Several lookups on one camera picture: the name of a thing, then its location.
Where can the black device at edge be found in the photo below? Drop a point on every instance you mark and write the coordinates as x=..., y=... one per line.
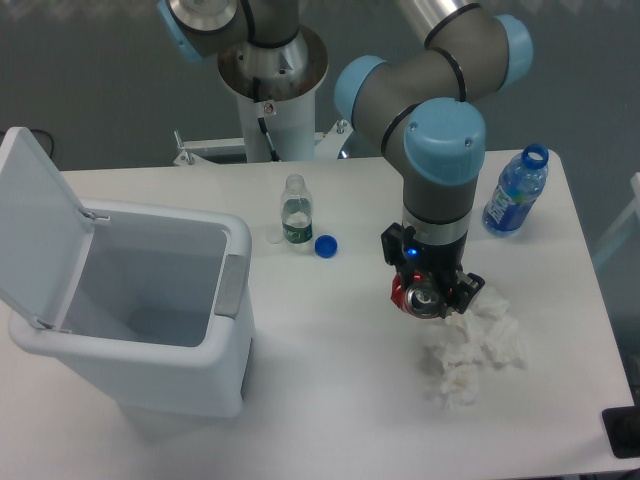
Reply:
x=622, y=429

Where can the red soda can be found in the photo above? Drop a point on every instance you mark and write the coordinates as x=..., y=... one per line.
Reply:
x=421, y=299

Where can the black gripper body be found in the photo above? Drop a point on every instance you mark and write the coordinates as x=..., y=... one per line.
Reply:
x=407, y=254

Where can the blue bottle cap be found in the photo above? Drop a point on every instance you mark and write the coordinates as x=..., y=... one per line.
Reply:
x=325, y=246

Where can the white trash can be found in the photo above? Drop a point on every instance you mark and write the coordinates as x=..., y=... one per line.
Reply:
x=149, y=304

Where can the clear green label bottle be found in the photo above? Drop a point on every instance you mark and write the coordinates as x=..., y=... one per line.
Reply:
x=296, y=213

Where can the white metal base frame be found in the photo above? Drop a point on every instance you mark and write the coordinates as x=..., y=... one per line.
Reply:
x=328, y=146

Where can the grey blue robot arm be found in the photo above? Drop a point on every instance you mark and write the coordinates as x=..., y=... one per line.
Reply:
x=419, y=115

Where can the crumpled white tissue paper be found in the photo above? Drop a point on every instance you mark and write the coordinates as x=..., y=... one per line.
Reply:
x=459, y=346

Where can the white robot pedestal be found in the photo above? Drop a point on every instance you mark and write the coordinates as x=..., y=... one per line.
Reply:
x=275, y=94

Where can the white bottle cap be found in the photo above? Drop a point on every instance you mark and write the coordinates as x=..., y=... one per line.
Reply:
x=274, y=237

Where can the blue plastic bottle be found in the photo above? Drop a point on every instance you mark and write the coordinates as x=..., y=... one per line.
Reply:
x=519, y=185

